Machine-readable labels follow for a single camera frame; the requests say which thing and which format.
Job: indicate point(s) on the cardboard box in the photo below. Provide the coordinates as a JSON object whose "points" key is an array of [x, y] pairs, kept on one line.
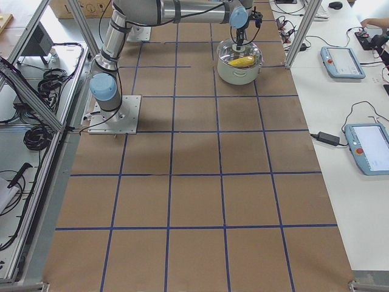
{"points": [[90, 8]]}

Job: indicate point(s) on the brown gridded table mat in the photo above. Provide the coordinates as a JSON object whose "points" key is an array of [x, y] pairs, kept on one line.
{"points": [[219, 190]]}

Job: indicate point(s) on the aluminium frame rail left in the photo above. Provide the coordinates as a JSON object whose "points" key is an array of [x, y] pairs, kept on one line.
{"points": [[27, 94]]}

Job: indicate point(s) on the blue teach pendant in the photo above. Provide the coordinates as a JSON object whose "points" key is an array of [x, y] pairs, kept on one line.
{"points": [[341, 62], [368, 143]]}

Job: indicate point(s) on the pale green cooking pot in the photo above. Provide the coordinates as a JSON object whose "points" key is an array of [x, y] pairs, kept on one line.
{"points": [[237, 76]]}

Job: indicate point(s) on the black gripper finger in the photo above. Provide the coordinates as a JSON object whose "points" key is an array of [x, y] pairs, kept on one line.
{"points": [[242, 43], [237, 44]]}

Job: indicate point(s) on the person hand at desk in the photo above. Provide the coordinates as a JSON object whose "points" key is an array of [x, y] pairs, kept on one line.
{"points": [[378, 22]]}

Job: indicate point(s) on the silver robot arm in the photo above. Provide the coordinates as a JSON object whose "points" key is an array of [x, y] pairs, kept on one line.
{"points": [[130, 19]]}

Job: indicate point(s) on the aluminium frame post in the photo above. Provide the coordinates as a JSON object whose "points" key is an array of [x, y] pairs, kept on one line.
{"points": [[301, 32]]}

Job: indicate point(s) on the far blue teach pendant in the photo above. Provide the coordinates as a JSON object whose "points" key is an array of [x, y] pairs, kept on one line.
{"points": [[341, 62]]}

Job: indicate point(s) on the black computer mouse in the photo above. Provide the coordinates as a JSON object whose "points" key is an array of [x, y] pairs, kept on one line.
{"points": [[336, 5]]}

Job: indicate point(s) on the black power adapter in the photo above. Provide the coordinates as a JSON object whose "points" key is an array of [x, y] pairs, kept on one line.
{"points": [[328, 138]]}

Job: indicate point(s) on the black box on stand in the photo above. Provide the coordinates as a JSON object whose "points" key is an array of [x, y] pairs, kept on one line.
{"points": [[39, 44]]}

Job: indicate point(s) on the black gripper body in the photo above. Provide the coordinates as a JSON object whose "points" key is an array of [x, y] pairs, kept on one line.
{"points": [[240, 33]]}

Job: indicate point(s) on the glass pot lid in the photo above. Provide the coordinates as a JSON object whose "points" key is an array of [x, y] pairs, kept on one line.
{"points": [[226, 52]]}

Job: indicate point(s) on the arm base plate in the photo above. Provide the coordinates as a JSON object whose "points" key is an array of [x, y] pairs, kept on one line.
{"points": [[125, 120], [139, 34]]}

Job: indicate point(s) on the near blue teach pendant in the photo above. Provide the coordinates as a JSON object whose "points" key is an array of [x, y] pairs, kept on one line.
{"points": [[368, 143]]}

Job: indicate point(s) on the yellow corn cob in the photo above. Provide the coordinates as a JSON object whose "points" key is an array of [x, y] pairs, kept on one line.
{"points": [[242, 62]]}

